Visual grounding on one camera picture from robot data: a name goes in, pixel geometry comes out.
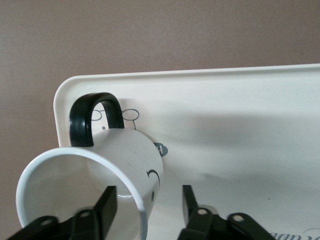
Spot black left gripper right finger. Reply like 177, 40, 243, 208
178, 184, 275, 240

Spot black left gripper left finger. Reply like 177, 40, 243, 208
7, 185, 118, 240

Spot white smiley mug black handle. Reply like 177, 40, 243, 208
15, 91, 165, 240

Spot cream rabbit print tray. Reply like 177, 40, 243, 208
53, 63, 320, 240

